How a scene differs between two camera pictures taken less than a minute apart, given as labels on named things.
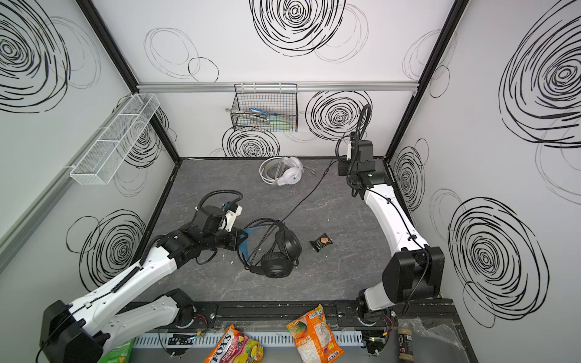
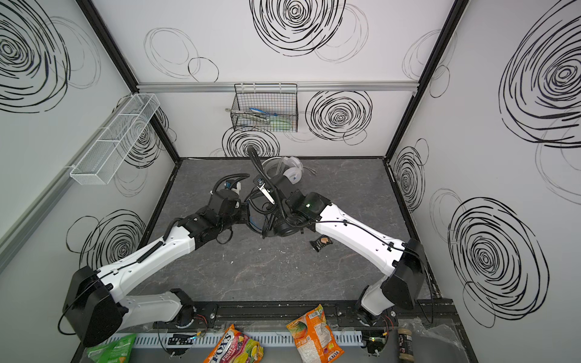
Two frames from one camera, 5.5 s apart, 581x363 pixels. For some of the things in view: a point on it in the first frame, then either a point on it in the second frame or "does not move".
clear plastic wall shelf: [98, 165] does not move
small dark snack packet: [321, 241] does not move
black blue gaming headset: [273, 264] -> [269, 219]
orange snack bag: [315, 341] does not move
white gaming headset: [282, 170] does not move
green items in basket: [252, 121] does not move
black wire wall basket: [266, 107] does not move
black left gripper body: [234, 239] -> [234, 194]
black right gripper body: [345, 168] -> [276, 182]
